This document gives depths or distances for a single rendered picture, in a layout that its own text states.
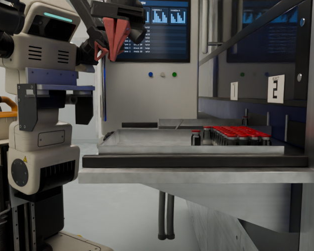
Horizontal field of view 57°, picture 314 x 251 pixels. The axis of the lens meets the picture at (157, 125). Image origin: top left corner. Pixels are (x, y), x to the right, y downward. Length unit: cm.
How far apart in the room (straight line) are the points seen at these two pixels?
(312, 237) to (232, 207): 14
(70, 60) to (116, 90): 33
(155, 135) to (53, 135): 52
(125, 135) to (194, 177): 34
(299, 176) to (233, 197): 14
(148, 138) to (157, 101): 70
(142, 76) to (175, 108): 23
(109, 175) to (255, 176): 25
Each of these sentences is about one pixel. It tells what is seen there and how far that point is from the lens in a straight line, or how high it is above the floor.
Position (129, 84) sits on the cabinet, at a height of 106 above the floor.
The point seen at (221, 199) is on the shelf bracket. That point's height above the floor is 80.
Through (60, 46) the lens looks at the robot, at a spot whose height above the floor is 119.
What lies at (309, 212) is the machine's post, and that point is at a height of 80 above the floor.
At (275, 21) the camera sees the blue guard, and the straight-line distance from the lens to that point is 74.
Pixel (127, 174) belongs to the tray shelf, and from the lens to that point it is 49.
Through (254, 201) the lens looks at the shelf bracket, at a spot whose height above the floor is 80.
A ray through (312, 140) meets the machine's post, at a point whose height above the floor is 93.
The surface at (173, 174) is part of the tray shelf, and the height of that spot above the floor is 88.
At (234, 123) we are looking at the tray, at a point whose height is 90.
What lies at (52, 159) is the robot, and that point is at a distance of 115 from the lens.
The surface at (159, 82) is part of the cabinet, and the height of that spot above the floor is 107.
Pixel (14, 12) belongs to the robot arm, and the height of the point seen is 125.
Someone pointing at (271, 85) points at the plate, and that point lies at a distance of 73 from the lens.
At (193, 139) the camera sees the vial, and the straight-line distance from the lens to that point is 66.
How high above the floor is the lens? 101
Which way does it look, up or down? 6 degrees down
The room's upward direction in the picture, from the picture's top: straight up
